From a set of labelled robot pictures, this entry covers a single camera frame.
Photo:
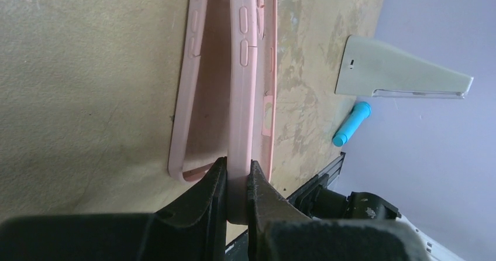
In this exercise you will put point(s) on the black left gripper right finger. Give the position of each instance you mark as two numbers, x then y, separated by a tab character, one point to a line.
278	231

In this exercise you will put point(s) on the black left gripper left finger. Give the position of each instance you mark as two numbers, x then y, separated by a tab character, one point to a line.
192	227

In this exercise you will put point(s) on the pink phone case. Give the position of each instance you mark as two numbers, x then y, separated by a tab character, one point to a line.
201	121

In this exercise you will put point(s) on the white spray bottle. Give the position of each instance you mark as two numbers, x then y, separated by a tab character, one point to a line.
371	68

